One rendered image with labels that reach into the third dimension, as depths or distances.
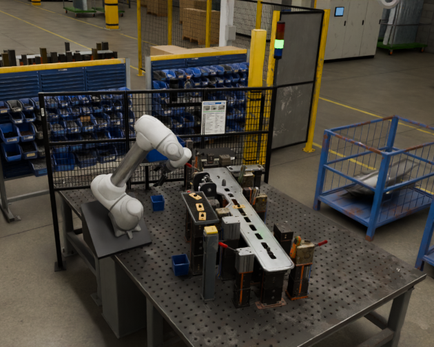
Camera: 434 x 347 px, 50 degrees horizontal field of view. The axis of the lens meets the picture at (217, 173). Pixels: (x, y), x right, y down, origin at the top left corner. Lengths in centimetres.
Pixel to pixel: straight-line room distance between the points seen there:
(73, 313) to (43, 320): 22
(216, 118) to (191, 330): 194
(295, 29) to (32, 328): 453
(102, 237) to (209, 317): 94
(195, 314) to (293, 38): 432
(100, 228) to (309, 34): 421
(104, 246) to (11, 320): 108
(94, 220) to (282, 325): 140
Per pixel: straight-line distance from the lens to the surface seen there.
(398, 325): 353
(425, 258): 458
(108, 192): 302
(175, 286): 287
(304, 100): 670
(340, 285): 306
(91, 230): 318
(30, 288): 418
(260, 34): 392
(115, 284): 330
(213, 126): 394
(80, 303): 393
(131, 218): 301
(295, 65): 638
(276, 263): 260
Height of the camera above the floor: 247
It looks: 24 degrees down
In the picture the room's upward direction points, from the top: 3 degrees clockwise
